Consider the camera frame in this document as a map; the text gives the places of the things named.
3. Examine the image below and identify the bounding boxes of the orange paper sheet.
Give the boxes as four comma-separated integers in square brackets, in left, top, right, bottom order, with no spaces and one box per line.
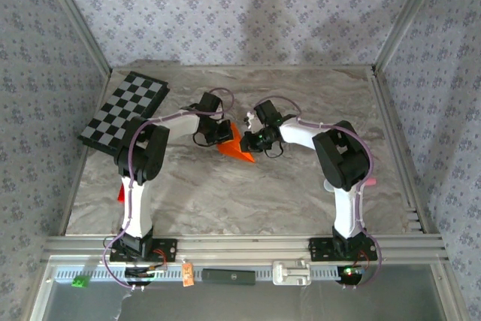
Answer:
[216,122,256,164]

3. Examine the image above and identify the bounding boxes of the black and white chessboard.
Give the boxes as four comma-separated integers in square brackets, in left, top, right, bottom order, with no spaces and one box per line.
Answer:
[77,71,171,156]

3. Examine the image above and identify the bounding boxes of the pink toy microphone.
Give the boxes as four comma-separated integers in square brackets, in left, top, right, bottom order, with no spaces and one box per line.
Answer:
[323,177,377,191]

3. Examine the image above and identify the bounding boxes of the dark rectangular bar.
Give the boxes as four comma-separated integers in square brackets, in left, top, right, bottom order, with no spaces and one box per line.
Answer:
[201,268,256,286]

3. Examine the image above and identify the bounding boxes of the orange tag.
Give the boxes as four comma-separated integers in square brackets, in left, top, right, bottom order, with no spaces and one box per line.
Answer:
[181,262,195,287]

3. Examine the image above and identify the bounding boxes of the thin black right gripper cable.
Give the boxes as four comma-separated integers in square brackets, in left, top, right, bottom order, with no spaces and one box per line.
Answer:
[262,142,283,159]

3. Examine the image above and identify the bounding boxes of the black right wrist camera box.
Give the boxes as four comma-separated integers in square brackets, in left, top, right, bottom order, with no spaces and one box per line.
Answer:
[244,98,286,129]

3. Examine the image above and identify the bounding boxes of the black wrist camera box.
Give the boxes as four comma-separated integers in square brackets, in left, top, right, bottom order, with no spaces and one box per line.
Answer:
[244,98,286,129]
[198,91,224,116]

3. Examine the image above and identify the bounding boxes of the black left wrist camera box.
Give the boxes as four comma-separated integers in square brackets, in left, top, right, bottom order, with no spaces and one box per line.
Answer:
[198,91,224,116]

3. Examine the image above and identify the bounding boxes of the aluminium frame rail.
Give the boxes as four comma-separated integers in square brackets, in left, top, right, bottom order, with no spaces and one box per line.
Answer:
[41,234,450,265]

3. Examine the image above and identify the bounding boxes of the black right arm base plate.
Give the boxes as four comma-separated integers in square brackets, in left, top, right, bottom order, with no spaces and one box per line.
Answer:
[307,237,378,262]

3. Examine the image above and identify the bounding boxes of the grey slotted cable duct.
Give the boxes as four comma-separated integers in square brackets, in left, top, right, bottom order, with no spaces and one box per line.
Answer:
[54,265,368,283]

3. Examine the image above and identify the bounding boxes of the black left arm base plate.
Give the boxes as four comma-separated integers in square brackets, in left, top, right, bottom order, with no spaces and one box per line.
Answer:
[108,237,178,263]

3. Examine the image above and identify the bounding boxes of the white plastic bracket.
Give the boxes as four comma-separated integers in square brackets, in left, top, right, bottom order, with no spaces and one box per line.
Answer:
[272,259,312,286]

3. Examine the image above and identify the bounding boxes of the aluminium side rail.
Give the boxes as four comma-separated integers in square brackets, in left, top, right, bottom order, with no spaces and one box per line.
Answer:
[58,68,113,238]
[370,67,439,234]

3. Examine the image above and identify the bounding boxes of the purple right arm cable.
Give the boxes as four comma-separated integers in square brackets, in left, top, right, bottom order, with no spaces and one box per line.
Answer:
[255,95,383,292]

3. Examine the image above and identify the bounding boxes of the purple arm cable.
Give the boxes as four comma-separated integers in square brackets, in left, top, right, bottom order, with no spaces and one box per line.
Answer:
[101,86,236,292]
[255,95,383,292]

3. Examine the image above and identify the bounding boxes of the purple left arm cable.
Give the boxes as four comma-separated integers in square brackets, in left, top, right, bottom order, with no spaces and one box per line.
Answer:
[101,86,236,292]

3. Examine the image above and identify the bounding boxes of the aluminium corner post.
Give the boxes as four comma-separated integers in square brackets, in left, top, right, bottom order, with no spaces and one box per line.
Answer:
[374,0,450,74]
[37,0,113,77]

